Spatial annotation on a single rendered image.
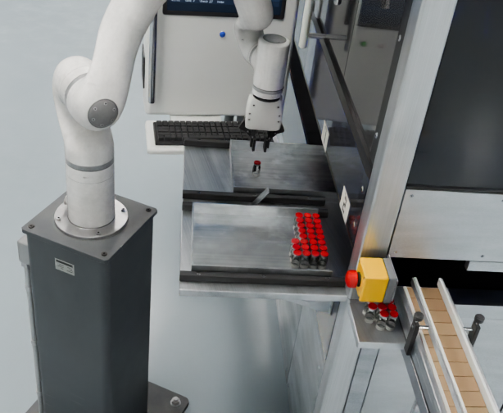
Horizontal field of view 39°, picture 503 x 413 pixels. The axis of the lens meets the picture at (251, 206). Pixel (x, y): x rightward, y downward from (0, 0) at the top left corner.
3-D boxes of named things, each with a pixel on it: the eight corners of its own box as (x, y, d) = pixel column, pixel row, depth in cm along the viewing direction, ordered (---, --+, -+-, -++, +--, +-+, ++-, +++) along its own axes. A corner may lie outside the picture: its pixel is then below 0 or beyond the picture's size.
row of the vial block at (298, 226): (300, 225, 189) (302, 212, 187) (308, 270, 175) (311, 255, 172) (292, 225, 189) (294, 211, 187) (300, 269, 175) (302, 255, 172)
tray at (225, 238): (315, 218, 193) (318, 208, 191) (330, 282, 172) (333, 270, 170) (192, 212, 190) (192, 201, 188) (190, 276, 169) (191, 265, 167)
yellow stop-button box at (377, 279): (383, 281, 162) (390, 257, 158) (390, 303, 156) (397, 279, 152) (351, 280, 161) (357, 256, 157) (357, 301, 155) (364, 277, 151)
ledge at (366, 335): (403, 310, 170) (405, 304, 169) (417, 350, 159) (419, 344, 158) (346, 307, 168) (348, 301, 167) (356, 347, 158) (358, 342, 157)
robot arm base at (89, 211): (38, 225, 181) (33, 165, 171) (81, 190, 196) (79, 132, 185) (102, 249, 176) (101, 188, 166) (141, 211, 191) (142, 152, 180)
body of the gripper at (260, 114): (283, 87, 196) (278, 122, 202) (247, 83, 195) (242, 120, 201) (287, 99, 190) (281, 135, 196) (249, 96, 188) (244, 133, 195)
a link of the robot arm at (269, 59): (245, 78, 192) (262, 93, 186) (251, 31, 185) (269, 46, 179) (272, 74, 196) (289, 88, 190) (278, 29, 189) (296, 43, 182)
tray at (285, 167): (337, 156, 222) (338, 146, 220) (351, 203, 201) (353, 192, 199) (228, 149, 219) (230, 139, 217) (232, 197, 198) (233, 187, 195)
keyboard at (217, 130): (266, 125, 249) (267, 120, 248) (274, 146, 238) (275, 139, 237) (152, 124, 241) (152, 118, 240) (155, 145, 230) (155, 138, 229)
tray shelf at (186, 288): (333, 152, 227) (333, 147, 226) (377, 302, 171) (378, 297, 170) (183, 143, 222) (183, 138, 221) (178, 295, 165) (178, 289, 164)
